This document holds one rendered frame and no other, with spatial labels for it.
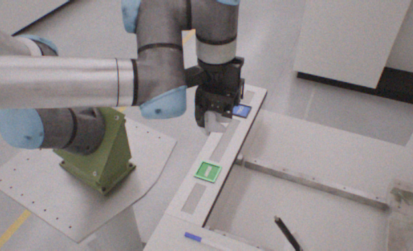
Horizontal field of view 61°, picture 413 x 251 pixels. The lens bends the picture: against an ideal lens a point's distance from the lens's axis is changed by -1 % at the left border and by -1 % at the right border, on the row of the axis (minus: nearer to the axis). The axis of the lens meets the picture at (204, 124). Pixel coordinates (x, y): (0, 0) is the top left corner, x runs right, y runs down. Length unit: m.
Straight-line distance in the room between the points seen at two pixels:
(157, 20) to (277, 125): 0.78
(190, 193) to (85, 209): 0.33
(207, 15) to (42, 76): 0.27
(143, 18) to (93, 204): 0.63
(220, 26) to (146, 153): 0.65
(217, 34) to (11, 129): 0.53
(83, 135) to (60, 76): 0.46
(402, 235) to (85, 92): 0.81
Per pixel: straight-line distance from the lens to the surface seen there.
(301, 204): 1.05
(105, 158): 1.00
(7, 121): 0.92
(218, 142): 0.98
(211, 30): 0.60
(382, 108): 2.89
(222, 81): 0.68
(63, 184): 1.14
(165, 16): 0.58
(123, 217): 1.29
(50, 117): 0.90
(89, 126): 0.98
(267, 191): 1.06
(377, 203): 1.10
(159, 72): 0.54
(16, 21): 3.80
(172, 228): 0.81
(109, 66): 0.54
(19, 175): 1.22
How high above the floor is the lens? 1.66
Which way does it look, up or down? 43 degrees down
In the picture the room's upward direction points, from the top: straight up
